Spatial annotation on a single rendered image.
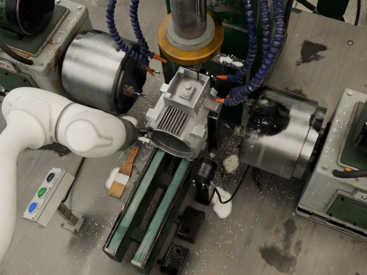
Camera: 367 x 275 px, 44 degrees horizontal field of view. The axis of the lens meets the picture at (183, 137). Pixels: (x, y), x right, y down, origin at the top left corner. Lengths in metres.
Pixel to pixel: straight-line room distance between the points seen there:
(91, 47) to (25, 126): 0.52
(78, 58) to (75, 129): 0.54
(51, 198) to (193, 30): 0.62
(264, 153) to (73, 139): 0.58
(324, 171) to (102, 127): 0.60
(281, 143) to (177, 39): 0.41
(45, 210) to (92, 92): 0.39
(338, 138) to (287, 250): 0.44
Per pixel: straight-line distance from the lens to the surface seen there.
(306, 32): 1.98
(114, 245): 1.46
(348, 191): 1.33
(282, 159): 1.33
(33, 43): 1.55
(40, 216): 1.37
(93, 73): 1.46
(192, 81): 1.43
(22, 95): 1.11
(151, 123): 1.39
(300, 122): 1.32
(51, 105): 1.07
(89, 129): 0.98
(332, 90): 1.83
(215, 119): 1.21
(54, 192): 1.39
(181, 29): 1.19
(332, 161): 1.29
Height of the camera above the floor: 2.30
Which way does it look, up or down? 63 degrees down
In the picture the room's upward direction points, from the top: 8 degrees counter-clockwise
